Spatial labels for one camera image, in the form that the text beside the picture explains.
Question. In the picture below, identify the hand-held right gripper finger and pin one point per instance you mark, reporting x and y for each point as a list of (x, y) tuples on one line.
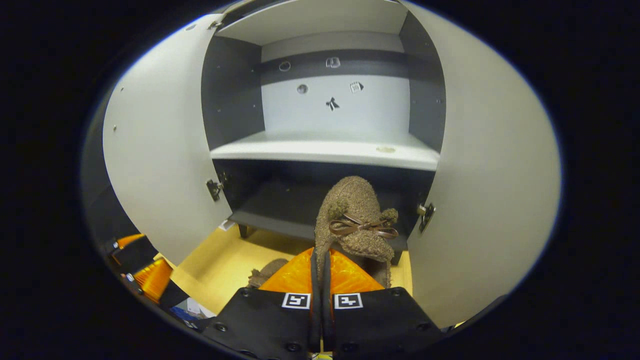
[(326, 280), (315, 280)]

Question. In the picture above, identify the blue book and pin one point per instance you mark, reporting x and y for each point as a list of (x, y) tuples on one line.
[(182, 315)]

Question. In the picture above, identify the white cabinet door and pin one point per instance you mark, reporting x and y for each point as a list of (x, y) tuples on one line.
[(490, 175), (160, 150)]

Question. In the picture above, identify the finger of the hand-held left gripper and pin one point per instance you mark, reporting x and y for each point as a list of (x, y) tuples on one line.
[(157, 282), (132, 252)]

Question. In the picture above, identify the white and grey shoe cabinet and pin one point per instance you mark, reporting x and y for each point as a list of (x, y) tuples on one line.
[(330, 145)]

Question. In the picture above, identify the brown fuzzy shoe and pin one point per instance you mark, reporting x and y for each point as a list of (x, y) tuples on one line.
[(352, 200), (267, 272)]

